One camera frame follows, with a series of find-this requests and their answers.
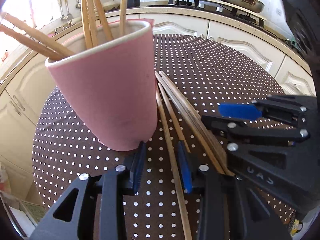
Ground pink cylindrical utensil cup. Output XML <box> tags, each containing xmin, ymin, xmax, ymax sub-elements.
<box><xmin>45</xmin><ymin>18</ymin><xmax>157</xmax><ymax>151</ymax></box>

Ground brown polka dot tablecloth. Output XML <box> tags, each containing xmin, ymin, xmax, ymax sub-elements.
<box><xmin>31</xmin><ymin>34</ymin><xmax>283</xmax><ymax>239</ymax></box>

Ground long wooden chopstick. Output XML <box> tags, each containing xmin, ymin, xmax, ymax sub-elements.
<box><xmin>156</xmin><ymin>89</ymin><xmax>192</xmax><ymax>240</ymax></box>

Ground cream kitchen base cabinets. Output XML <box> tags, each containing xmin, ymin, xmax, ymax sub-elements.
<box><xmin>1</xmin><ymin>8</ymin><xmax>316</xmax><ymax>198</ymax></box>

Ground black gas stove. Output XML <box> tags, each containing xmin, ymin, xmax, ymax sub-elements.
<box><xmin>144</xmin><ymin>0</ymin><xmax>267</xmax><ymax>28</ymax></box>

